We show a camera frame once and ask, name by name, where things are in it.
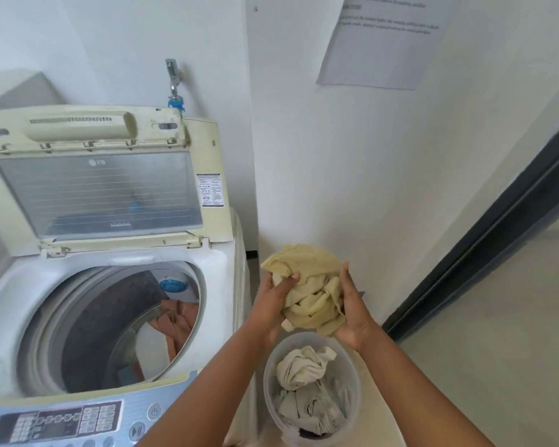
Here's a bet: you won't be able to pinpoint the person's left hand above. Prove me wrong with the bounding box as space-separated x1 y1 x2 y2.
247 272 302 346

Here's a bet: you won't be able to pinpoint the person's right hand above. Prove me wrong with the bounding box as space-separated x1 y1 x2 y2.
333 261 383 354

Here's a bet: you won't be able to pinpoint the yellow clothes item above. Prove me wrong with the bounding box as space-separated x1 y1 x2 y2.
260 244 348 338

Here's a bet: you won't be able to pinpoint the cream blue washing machine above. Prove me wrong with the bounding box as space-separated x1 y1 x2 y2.
0 104 252 447

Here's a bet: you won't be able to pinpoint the orange white clothes item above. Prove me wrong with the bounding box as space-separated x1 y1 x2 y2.
135 297 201 373

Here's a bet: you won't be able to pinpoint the light beige jeans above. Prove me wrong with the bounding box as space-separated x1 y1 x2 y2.
273 381 350 436

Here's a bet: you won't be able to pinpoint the cream washing machine lid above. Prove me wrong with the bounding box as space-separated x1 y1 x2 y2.
0 104 234 259

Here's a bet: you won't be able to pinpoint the person's left forearm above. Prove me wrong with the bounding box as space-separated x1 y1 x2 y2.
135 320 276 447

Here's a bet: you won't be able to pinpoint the person's right forearm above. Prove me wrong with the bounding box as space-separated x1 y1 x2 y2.
356 329 497 447

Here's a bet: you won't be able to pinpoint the translucent plastic laundry basket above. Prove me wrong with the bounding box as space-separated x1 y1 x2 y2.
262 331 360 441

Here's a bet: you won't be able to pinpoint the metal water tap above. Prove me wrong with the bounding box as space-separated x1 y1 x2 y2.
165 58 183 97

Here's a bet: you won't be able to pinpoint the white paper notice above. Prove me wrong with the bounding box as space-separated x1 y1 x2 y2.
316 0 462 91

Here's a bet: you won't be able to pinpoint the grey stone ledge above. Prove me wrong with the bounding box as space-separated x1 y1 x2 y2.
0 69 61 112

